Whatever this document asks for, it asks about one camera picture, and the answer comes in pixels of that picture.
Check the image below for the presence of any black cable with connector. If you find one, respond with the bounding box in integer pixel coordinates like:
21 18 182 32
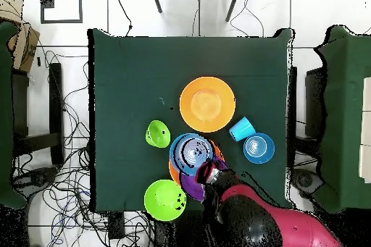
113 0 133 37

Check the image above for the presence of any black metal stand frame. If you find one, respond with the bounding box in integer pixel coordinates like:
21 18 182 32
11 62 66 167

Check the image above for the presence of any blue bowl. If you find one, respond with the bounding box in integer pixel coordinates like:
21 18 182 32
169 133 216 177
243 132 275 164

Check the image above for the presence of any white box stack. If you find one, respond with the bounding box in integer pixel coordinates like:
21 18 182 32
358 76 371 184

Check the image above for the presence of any purple bowl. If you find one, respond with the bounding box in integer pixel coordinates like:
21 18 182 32
180 156 230 202

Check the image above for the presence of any black pedestal foot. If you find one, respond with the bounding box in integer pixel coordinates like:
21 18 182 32
291 168 324 194
12 167 60 198

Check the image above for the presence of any black tripod leg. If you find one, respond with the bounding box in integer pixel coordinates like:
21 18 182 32
225 0 242 22
149 0 164 14

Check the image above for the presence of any large green bowl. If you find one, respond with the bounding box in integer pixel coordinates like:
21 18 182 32
143 179 188 222

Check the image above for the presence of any black power strip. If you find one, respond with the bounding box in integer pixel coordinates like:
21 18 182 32
107 211 126 240

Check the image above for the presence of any dark green table cloth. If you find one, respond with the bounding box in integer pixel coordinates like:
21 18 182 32
88 28 295 213

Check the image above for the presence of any blue cup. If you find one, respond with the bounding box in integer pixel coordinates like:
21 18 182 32
228 115 257 143

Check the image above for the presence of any dark green covered table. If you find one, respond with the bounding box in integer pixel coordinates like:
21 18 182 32
0 21 28 210
314 25 371 214

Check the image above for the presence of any cardboard box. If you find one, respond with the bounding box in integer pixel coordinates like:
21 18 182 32
0 0 41 74

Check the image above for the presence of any black floor frame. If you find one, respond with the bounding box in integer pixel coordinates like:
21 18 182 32
39 0 84 25

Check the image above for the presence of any small green bowl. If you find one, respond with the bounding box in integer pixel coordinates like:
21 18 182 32
145 120 172 149

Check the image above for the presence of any large orange bowl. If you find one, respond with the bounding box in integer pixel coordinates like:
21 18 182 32
178 76 237 134
168 139 225 185

